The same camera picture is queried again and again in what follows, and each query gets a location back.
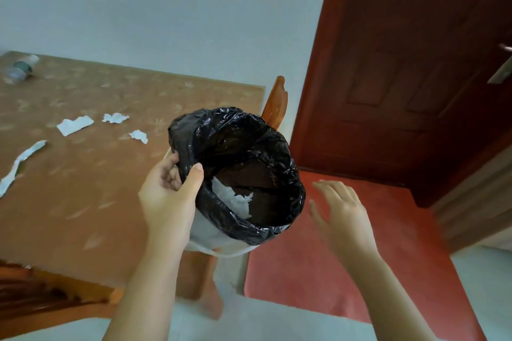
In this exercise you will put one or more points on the person's left forearm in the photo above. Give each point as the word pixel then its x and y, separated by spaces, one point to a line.
pixel 148 296

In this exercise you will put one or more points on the white tissue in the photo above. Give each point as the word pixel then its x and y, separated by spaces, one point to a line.
pixel 232 201

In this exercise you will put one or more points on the brown floral table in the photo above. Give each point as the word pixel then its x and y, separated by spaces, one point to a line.
pixel 100 193

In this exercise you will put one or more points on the square white paper piece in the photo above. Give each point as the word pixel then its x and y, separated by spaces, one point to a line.
pixel 74 125

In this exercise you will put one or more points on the long white paper strip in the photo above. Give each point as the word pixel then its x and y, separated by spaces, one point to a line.
pixel 30 151

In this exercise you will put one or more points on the person's left hand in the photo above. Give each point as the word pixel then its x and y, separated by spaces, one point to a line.
pixel 168 213

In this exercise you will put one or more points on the grey-brown wooden furniture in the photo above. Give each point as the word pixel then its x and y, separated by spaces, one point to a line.
pixel 476 205

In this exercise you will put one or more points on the clear plastic water bottle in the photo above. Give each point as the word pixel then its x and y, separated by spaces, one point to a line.
pixel 22 69

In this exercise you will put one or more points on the person's right hand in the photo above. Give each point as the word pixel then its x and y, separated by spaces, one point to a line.
pixel 348 229

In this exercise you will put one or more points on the orange wooden chair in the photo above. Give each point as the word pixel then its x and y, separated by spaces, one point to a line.
pixel 276 105
pixel 40 292

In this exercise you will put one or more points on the trash bin with black bag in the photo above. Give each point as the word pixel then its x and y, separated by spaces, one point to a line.
pixel 192 133

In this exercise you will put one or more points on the dark red wooden door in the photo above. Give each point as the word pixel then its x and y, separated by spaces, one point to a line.
pixel 400 73

